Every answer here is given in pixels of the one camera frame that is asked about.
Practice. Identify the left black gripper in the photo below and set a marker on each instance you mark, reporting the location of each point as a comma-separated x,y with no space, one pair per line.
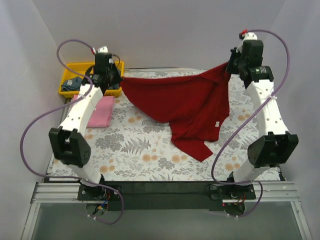
115,75

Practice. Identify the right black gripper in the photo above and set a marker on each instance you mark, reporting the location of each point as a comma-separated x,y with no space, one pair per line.
232,62

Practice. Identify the red t shirt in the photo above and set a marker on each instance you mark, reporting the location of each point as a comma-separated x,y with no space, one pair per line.
195,106

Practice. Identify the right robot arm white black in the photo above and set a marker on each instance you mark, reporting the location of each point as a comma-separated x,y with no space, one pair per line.
275,143

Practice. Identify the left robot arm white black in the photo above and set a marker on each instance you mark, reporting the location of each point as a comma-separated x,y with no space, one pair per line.
68,140

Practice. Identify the yellow plastic bin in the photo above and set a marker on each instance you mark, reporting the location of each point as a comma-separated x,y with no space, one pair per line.
81,67

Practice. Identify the folded pink t shirt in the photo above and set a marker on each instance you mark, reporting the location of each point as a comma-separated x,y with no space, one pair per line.
101,116

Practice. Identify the grey-blue t shirt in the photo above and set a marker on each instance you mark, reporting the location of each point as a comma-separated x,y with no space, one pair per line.
71,85

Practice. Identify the floral table mat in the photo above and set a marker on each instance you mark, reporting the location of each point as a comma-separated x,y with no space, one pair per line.
136,148

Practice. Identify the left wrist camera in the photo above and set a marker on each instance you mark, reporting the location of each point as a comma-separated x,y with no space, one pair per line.
101,50

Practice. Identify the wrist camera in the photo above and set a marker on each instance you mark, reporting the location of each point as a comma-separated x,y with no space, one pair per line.
247,35
101,50

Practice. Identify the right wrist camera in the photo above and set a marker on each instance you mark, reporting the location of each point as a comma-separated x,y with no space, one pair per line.
247,35

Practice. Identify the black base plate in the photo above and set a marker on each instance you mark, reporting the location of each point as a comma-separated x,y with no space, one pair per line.
166,195

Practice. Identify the aluminium frame rail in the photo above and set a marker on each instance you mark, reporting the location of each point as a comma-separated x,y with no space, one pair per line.
56,193

